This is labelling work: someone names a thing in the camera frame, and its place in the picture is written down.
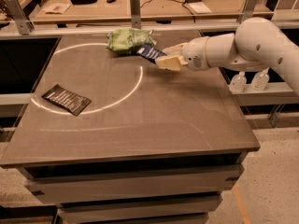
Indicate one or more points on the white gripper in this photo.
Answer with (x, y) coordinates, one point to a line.
(194, 54)

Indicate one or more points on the blue rxbar blueberry wrapper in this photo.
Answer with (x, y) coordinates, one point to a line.
(149, 53)

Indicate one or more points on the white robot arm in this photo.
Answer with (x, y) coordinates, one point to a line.
(256, 44)

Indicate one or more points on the green jalapeno chip bag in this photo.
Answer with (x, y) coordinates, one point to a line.
(128, 40)

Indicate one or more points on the white paper sheet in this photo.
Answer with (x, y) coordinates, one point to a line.
(200, 7)

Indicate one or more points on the clear plastic bottle left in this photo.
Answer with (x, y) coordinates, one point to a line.
(238, 83)

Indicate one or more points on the clear plastic bottle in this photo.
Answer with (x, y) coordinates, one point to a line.
(238, 83)
(260, 80)

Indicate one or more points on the small black device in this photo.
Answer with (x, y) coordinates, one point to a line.
(110, 1)

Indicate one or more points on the clear plastic bottle right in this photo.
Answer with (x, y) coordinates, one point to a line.
(260, 80)

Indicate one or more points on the black snack bar wrapper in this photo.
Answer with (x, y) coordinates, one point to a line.
(71, 102)

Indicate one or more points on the black object on desk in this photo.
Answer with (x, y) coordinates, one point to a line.
(83, 2)

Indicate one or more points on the paper booklet on desk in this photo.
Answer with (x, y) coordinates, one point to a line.
(56, 8)

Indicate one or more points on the grey drawer cabinet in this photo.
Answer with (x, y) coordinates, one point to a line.
(180, 190)

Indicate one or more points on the middle metal bracket post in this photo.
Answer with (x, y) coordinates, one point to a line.
(135, 13)

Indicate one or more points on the metal bracket post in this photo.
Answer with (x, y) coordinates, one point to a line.
(13, 9)
(249, 3)
(135, 13)

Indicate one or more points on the right metal bracket post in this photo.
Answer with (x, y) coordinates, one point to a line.
(249, 3)

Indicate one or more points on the left metal bracket post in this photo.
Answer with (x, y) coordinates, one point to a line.
(13, 9)

